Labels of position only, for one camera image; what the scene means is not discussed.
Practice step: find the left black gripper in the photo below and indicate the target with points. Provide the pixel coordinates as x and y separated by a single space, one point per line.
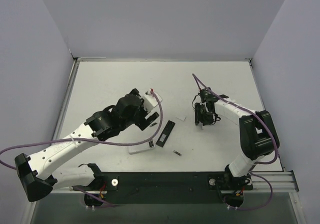
145 121

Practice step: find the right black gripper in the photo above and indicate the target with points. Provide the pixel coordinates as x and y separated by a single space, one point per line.
203 116

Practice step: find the black remote control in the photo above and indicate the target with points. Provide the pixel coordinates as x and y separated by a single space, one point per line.
165 133

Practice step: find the white remote control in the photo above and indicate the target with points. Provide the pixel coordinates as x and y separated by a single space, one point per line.
135 149

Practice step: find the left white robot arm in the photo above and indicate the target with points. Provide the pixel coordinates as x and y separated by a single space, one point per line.
38 172

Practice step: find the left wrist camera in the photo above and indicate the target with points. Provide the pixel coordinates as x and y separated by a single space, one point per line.
150 101

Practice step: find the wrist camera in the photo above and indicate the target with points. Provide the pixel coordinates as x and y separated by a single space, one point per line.
205 95
150 101

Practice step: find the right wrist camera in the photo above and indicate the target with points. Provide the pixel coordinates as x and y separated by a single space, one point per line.
205 95

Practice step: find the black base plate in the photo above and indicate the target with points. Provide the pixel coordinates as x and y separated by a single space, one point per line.
166 187

